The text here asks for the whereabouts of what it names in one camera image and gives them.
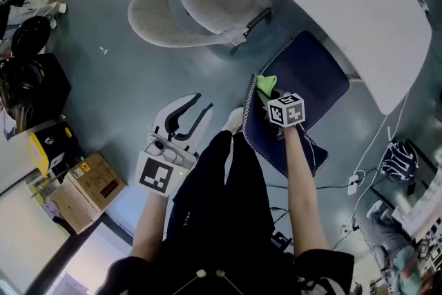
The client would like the black round helmet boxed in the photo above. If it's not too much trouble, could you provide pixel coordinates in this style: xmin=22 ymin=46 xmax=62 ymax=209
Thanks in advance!
xmin=10 ymin=15 xmax=52 ymax=60

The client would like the cardboard box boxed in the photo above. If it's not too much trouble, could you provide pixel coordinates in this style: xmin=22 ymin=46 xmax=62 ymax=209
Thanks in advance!
xmin=48 ymin=152 xmax=128 ymax=236

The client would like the person's left forearm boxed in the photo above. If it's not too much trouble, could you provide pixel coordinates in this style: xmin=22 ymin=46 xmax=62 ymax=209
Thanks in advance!
xmin=131 ymin=191 xmax=174 ymax=263

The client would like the person's black clothing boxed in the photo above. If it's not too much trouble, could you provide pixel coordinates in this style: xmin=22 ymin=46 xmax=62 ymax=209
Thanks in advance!
xmin=96 ymin=130 xmax=356 ymax=295

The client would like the beige toggle cord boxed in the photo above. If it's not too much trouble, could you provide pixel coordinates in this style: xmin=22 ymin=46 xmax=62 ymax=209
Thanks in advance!
xmin=172 ymin=269 xmax=247 ymax=295

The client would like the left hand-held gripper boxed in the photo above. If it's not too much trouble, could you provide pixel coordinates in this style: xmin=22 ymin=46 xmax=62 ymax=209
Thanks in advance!
xmin=135 ymin=93 xmax=215 ymax=198

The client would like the person's right forearm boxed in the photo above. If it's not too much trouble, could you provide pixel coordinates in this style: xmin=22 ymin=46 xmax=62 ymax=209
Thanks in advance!
xmin=283 ymin=126 xmax=331 ymax=257

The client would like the patterned dark backpack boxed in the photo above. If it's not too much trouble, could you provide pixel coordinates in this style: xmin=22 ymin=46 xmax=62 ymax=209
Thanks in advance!
xmin=380 ymin=139 xmax=420 ymax=184

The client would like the long white cable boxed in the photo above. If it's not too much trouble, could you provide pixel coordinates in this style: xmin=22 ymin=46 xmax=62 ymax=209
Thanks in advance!
xmin=347 ymin=88 xmax=411 ymax=181

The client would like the navy blue chair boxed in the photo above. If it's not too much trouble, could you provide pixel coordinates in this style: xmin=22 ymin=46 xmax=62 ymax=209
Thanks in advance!
xmin=241 ymin=30 xmax=351 ymax=179

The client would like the person's left white shoe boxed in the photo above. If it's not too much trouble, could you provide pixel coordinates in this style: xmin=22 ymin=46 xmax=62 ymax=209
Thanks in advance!
xmin=221 ymin=106 xmax=245 ymax=135

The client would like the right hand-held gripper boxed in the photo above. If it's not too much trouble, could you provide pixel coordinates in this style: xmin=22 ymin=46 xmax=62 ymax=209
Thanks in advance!
xmin=266 ymin=88 xmax=307 ymax=142

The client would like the black bag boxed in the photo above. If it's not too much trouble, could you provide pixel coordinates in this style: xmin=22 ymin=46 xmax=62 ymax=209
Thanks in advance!
xmin=0 ymin=53 xmax=72 ymax=133

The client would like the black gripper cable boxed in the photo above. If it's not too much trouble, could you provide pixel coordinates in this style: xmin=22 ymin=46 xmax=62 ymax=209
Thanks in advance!
xmin=265 ymin=166 xmax=381 ymax=191

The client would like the white table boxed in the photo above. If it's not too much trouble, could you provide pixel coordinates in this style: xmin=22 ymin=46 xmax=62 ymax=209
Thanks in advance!
xmin=203 ymin=0 xmax=434 ymax=116

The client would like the green cleaning cloth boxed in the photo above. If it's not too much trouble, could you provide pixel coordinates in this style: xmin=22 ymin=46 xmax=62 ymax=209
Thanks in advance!
xmin=255 ymin=74 xmax=278 ymax=99

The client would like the yellow black case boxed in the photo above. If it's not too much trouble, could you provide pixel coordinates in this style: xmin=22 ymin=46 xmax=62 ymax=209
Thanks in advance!
xmin=28 ymin=126 xmax=82 ymax=180

